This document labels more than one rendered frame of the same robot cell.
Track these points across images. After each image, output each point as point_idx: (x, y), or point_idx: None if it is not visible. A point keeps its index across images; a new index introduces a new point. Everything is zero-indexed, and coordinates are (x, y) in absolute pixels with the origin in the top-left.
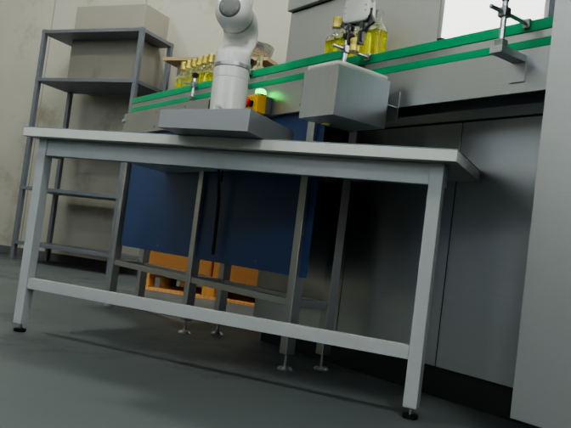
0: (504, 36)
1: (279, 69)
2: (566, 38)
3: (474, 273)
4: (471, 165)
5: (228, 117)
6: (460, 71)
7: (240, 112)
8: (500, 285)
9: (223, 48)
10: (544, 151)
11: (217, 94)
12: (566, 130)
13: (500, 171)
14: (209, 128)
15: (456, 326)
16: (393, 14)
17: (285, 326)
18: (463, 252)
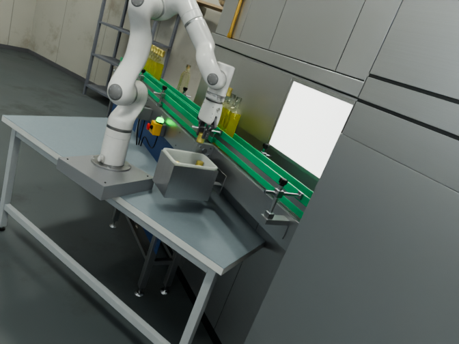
0: (272, 211)
1: (175, 106)
2: (288, 271)
3: (244, 299)
4: (248, 253)
5: (91, 185)
6: (256, 194)
7: (98, 185)
8: (252, 318)
9: (112, 117)
10: (252, 334)
11: (103, 147)
12: (266, 335)
13: (274, 252)
14: (81, 185)
15: (228, 319)
16: (255, 93)
17: (118, 306)
18: (243, 282)
